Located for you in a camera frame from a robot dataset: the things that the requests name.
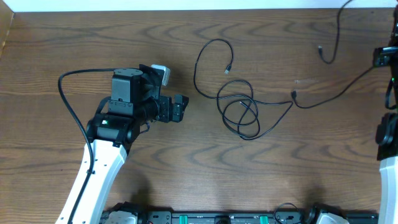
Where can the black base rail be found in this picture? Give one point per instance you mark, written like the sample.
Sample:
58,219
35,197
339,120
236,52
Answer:
285,213

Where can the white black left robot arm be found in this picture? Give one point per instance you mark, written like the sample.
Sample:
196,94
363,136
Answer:
135,100

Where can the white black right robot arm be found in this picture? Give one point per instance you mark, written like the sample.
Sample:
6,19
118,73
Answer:
386,134

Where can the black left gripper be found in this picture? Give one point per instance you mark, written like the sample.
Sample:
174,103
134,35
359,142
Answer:
165,114

